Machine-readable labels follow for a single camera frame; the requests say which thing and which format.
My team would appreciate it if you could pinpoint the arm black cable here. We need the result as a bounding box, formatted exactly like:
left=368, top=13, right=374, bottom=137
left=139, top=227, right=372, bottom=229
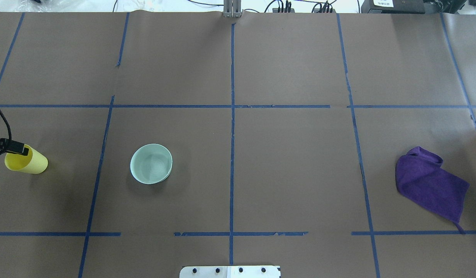
left=0, top=102, right=13, bottom=160

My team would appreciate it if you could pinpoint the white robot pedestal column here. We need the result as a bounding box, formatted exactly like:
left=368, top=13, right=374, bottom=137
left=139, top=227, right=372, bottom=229
left=179, top=265, right=281, bottom=278

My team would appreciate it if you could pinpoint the aluminium frame post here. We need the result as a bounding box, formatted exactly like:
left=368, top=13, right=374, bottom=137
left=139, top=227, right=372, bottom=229
left=223, top=0, right=243, bottom=18

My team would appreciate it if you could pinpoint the black power box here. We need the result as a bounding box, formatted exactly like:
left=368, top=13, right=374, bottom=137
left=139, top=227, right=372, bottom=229
left=360, top=0, right=425, bottom=14

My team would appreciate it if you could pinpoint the purple cloth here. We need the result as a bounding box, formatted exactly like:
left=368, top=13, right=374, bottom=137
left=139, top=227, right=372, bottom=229
left=395, top=146, right=470, bottom=234

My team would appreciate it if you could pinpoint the light green bowl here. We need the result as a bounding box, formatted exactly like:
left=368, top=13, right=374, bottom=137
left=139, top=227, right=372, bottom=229
left=130, top=144, right=173, bottom=185

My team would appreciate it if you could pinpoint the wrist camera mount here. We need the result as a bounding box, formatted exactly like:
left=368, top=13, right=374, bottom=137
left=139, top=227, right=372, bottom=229
left=0, top=138, right=30, bottom=156

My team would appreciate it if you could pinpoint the yellow plastic cup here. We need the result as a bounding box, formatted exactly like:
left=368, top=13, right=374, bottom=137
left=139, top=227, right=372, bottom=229
left=4, top=144, right=49, bottom=174

